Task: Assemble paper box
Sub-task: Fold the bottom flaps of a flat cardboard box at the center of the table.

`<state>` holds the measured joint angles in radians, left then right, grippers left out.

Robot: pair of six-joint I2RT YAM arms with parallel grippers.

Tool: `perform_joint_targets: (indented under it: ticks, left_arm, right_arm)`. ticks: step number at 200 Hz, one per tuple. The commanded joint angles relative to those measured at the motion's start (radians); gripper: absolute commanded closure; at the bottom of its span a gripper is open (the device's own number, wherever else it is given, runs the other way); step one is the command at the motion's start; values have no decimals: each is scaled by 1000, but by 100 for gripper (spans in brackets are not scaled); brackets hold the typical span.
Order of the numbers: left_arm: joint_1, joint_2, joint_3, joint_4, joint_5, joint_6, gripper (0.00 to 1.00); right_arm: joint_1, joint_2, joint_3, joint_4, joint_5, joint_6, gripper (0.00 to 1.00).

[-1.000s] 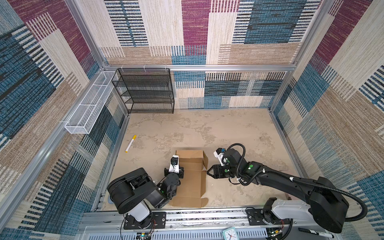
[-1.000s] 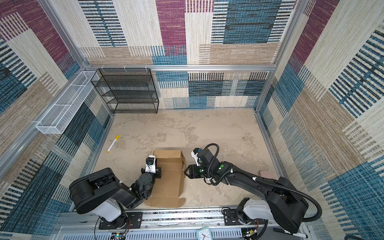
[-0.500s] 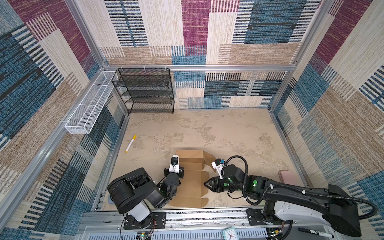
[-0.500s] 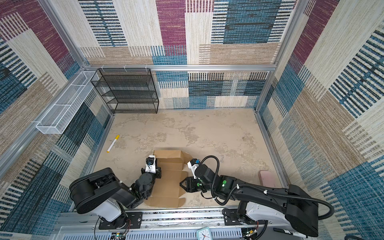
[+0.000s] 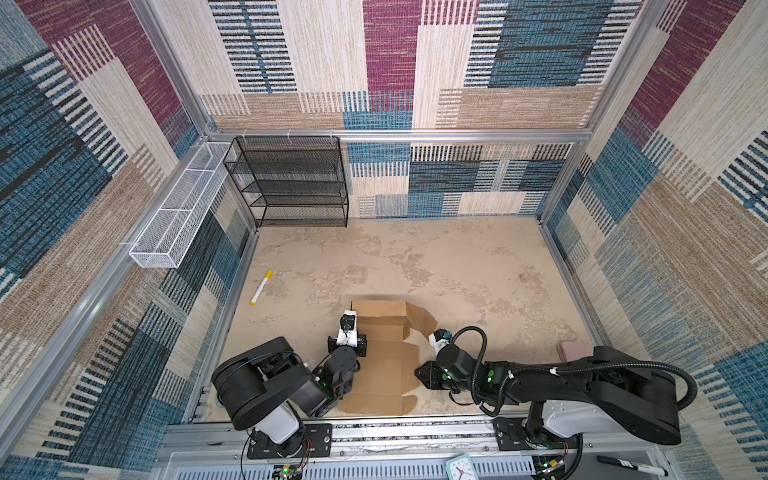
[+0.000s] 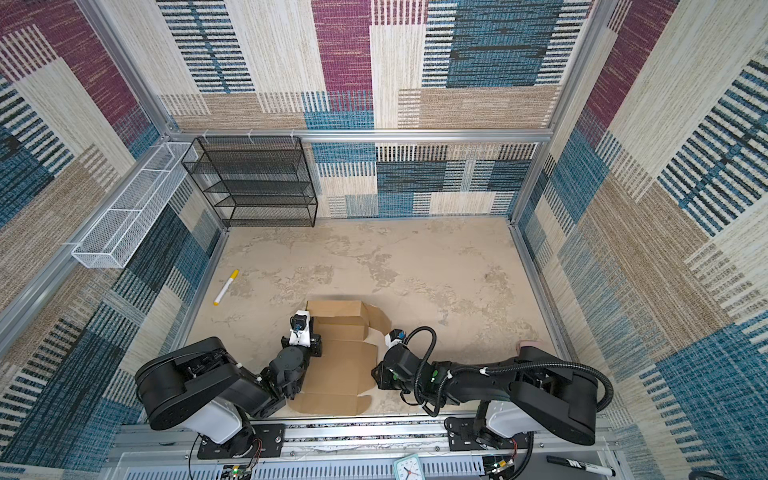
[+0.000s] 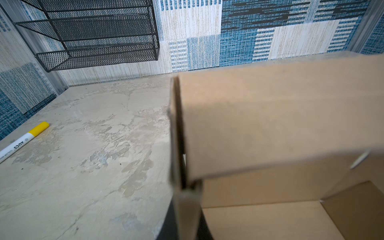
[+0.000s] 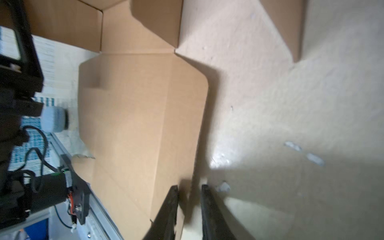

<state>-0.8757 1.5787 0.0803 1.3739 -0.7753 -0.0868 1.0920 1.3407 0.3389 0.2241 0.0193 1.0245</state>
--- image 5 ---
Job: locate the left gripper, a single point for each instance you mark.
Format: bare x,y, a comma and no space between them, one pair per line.
361,348

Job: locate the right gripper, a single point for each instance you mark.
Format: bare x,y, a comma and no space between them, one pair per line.
426,373

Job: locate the brown cardboard box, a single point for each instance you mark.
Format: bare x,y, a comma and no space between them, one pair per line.
386,379

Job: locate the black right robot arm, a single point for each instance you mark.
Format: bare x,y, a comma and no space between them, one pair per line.
604,390

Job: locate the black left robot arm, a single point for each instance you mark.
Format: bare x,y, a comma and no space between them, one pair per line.
263,387

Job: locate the small teal clock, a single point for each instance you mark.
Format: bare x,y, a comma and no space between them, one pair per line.
461,468

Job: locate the yellow white marker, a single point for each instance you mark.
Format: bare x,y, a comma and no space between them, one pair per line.
261,287

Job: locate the pink eraser block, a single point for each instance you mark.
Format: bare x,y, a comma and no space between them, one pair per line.
572,350

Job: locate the black marker pen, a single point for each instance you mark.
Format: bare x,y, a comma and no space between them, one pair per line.
631,465

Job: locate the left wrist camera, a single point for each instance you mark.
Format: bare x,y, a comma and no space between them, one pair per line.
348,332

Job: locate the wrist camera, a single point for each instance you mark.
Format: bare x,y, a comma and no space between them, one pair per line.
439,339
348,332

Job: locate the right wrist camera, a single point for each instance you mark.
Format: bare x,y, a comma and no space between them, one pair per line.
439,339

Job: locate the aluminium mounting rail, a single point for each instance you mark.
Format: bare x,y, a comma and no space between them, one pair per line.
414,447

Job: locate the black wire mesh shelf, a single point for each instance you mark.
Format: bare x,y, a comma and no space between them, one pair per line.
290,181

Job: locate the white wire mesh basket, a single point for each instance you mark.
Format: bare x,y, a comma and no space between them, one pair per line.
165,241

